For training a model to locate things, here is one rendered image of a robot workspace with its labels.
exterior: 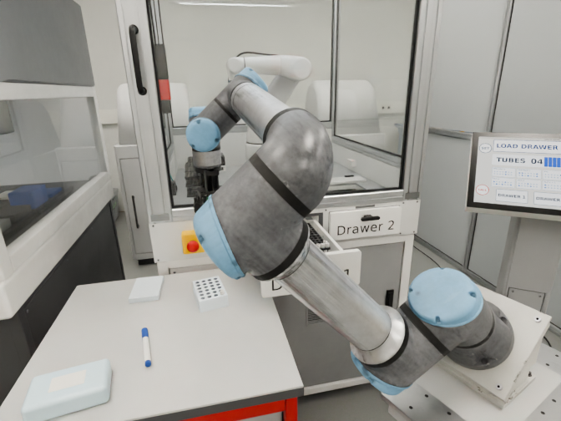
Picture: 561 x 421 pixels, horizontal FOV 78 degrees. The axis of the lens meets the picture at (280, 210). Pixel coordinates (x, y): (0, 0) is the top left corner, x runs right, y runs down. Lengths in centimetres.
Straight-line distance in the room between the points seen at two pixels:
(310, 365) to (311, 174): 131
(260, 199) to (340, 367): 138
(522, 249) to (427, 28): 87
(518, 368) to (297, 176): 62
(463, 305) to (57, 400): 78
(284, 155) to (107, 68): 409
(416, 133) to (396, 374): 92
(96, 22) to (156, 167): 343
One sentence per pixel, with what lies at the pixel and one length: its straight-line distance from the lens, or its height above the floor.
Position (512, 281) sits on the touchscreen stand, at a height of 65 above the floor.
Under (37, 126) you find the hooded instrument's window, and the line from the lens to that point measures 150.
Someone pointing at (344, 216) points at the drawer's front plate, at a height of 91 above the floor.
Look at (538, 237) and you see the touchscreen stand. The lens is 158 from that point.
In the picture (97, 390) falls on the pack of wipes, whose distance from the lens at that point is 87.
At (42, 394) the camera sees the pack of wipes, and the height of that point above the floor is 80.
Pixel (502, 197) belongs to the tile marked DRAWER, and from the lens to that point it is 143.
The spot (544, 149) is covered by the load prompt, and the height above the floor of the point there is 115.
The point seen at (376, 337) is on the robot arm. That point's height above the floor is 96.
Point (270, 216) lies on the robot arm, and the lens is 45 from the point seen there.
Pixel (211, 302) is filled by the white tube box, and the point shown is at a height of 79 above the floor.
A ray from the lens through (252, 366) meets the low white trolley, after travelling 88.
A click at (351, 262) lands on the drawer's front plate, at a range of 102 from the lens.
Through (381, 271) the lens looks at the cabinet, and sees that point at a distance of 154.
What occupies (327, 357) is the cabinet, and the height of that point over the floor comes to 24.
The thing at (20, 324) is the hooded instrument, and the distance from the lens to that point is 130.
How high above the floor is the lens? 136
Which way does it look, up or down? 19 degrees down
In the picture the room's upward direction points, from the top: 1 degrees counter-clockwise
